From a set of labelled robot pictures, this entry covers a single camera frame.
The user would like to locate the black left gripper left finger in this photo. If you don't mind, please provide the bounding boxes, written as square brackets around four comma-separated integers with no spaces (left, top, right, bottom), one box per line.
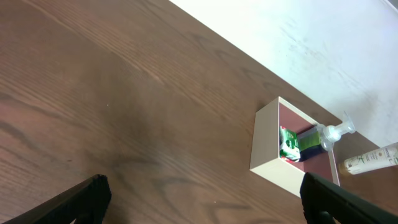
[4,174,111,224]

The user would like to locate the white box with pink interior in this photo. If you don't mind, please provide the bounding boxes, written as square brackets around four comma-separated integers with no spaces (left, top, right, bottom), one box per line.
[250,97,340,197]

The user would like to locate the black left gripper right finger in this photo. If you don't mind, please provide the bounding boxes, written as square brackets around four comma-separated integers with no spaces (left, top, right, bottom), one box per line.
[300,172,397,224]

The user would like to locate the green soap bar package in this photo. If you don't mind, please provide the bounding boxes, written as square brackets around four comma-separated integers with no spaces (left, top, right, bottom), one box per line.
[279,126,301,163]

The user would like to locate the clear foam pump bottle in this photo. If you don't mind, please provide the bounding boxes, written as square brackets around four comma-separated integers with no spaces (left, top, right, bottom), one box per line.
[297,113,356,162]

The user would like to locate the white lotion tube with leaves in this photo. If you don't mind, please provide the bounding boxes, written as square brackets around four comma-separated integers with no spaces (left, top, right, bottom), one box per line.
[338,143,397,175]

